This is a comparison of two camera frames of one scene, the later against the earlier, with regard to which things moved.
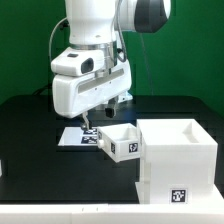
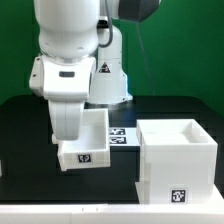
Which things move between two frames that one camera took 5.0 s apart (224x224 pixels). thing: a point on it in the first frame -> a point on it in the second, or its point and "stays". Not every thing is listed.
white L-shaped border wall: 117,213 stays
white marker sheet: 74,136 -> 123,136
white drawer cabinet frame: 177,162 stays
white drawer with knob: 119,141 -> 92,148
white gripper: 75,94 -> 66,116
